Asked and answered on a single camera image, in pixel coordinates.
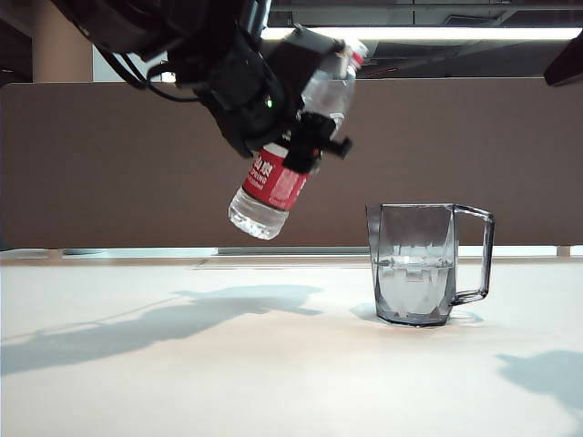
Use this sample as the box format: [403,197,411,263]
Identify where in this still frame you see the grey transparent handled cup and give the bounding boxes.
[365,203,496,329]

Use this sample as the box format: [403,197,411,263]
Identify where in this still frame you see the brown desk partition panel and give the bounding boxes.
[0,76,583,250]

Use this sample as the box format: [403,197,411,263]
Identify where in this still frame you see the clear red-label water bottle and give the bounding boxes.
[227,38,370,241]

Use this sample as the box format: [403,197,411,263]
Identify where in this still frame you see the white ceiling light strip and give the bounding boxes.
[261,25,583,41]

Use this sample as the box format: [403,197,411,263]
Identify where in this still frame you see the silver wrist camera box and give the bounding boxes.
[335,43,362,78]

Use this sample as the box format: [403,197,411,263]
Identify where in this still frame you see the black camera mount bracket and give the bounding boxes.
[268,25,348,111]

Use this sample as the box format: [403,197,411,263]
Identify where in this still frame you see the beige round column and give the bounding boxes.
[31,0,95,84]

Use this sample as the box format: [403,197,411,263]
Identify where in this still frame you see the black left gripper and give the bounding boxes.
[282,111,354,176]

